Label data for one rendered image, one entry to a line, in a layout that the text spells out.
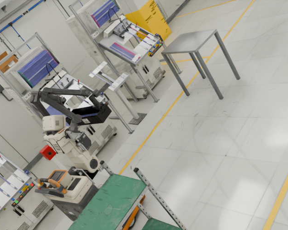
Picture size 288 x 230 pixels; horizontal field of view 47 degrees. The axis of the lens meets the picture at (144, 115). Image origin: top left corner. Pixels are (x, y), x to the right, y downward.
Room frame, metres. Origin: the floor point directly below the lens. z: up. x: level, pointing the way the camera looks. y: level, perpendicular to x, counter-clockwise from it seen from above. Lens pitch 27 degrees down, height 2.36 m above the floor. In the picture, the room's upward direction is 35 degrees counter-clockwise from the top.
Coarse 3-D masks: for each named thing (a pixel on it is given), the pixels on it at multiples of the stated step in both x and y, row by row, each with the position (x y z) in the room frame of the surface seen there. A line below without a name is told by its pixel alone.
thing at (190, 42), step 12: (180, 36) 4.43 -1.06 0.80; (192, 36) 4.14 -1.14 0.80; (204, 36) 3.90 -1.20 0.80; (216, 36) 3.87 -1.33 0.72; (168, 48) 4.29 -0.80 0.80; (180, 48) 4.03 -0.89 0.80; (192, 48) 3.79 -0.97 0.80; (168, 60) 4.31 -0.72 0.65; (228, 60) 3.87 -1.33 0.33; (180, 84) 4.33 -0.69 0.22; (216, 84) 3.71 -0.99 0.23
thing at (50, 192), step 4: (44, 184) 2.88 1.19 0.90; (60, 184) 2.67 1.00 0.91; (44, 188) 2.81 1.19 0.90; (48, 188) 2.77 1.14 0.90; (56, 188) 2.65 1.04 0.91; (60, 188) 2.63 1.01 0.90; (36, 192) 2.78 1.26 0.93; (40, 192) 2.71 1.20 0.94; (44, 192) 2.66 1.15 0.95; (48, 192) 2.62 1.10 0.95; (52, 192) 2.63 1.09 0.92; (56, 196) 2.69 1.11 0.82; (60, 196) 2.64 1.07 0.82
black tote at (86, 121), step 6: (78, 108) 3.48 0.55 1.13; (84, 108) 3.40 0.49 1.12; (90, 108) 3.33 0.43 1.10; (108, 108) 3.12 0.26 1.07; (78, 114) 3.54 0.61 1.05; (84, 114) 3.47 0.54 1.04; (102, 114) 3.05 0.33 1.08; (108, 114) 3.09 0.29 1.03; (66, 120) 3.44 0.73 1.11; (84, 120) 3.21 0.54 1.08; (90, 120) 3.14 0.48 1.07; (96, 120) 3.07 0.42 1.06; (102, 120) 3.02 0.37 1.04
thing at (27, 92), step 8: (16, 48) 4.64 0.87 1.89; (48, 48) 4.76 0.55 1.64; (8, 56) 4.56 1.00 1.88; (56, 56) 4.76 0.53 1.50; (0, 64) 4.48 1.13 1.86; (16, 72) 4.45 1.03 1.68; (24, 80) 4.45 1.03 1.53; (24, 88) 4.57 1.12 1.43; (32, 88) 4.47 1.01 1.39; (24, 96) 4.42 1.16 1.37
